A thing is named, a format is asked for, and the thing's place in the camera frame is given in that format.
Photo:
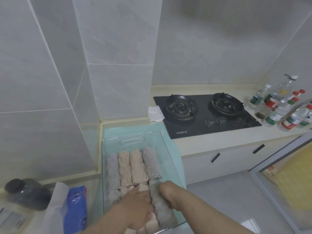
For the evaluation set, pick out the person's right hand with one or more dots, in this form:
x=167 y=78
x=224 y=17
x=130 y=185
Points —
x=174 y=194

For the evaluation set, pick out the person's left hand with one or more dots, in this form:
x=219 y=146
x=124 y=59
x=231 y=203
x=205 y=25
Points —
x=139 y=209

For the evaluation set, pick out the clear plastic storage bin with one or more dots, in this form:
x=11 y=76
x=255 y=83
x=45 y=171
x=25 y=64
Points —
x=170 y=153

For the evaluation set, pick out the person's left forearm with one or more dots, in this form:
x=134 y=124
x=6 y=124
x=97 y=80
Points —
x=109 y=221

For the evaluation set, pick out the person's right forearm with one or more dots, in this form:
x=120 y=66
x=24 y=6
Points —
x=214 y=214

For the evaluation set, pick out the blue white plastic packet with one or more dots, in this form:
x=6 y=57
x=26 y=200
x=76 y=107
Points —
x=75 y=209

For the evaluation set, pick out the white base cabinet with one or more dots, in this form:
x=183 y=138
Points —
x=234 y=165

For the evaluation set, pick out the grey stove knob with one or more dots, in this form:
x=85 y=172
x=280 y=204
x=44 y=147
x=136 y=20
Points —
x=210 y=122
x=222 y=121

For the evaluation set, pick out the white folded cloth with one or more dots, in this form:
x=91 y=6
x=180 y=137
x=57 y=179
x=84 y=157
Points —
x=156 y=114

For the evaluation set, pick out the black burner grate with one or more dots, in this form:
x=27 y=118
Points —
x=226 y=103
x=180 y=107

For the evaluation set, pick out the black gas stove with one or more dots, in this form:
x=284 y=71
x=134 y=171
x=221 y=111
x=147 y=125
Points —
x=243 y=124

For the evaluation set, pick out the dark bottle black cap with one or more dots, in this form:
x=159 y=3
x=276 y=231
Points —
x=29 y=194

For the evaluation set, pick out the grey framed glass door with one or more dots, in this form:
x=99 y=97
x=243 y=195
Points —
x=287 y=182

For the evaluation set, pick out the clear bottle green label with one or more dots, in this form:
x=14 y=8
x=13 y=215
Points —
x=254 y=99

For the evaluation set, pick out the clear bottle white cap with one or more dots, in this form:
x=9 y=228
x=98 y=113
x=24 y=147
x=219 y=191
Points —
x=12 y=221

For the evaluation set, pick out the cluster of red cap bottles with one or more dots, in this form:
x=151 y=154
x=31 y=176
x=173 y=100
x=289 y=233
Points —
x=290 y=119

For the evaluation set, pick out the tall clear glass bottle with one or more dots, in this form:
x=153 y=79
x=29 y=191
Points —
x=284 y=86

